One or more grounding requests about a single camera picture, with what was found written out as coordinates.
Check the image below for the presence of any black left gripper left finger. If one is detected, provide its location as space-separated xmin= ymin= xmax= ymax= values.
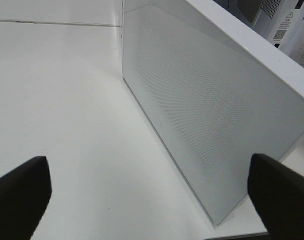
xmin=0 ymin=156 xmax=52 ymax=240

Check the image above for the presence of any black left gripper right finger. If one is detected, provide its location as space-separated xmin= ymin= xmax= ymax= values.
xmin=247 ymin=153 xmax=304 ymax=240

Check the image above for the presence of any white microwave door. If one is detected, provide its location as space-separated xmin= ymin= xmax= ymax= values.
xmin=122 ymin=0 xmax=304 ymax=224

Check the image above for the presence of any white microwave oven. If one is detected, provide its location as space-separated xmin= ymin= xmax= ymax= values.
xmin=216 ymin=0 xmax=304 ymax=68

